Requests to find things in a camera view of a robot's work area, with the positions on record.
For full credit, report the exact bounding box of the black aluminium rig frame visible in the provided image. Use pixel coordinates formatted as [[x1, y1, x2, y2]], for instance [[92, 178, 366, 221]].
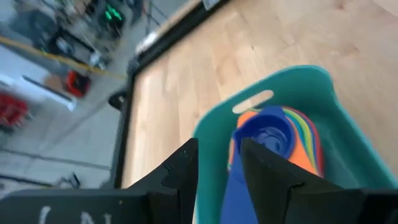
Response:
[[108, 0, 233, 190]]

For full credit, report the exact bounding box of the red plastic crate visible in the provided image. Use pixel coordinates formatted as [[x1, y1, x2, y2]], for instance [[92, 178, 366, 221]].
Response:
[[64, 70, 91, 98]]

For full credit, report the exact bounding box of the small orange measuring cup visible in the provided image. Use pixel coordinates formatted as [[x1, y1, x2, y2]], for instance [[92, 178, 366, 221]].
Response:
[[228, 111, 321, 177]]

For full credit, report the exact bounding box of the small dark blue measuring cup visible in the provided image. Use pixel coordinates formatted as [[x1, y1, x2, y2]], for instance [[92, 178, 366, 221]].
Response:
[[219, 105, 296, 224]]

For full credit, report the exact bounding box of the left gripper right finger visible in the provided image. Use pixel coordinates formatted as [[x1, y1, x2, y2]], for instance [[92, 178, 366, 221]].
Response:
[[241, 138, 398, 224]]

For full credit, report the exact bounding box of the red storage bin rack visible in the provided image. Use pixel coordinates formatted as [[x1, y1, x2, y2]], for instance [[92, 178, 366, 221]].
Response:
[[0, 92, 30, 130]]

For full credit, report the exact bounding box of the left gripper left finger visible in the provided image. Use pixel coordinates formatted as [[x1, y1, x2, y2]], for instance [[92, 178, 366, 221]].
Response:
[[0, 138, 199, 224]]

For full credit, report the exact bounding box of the light blue measuring cup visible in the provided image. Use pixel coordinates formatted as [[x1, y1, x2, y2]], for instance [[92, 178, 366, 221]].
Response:
[[281, 107, 312, 162]]

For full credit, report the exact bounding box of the teal plastic basket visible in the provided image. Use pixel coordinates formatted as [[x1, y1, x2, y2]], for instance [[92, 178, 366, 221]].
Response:
[[192, 64, 398, 224]]

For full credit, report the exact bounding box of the green measuring cup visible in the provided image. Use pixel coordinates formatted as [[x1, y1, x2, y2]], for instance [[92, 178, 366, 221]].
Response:
[[282, 107, 315, 166]]

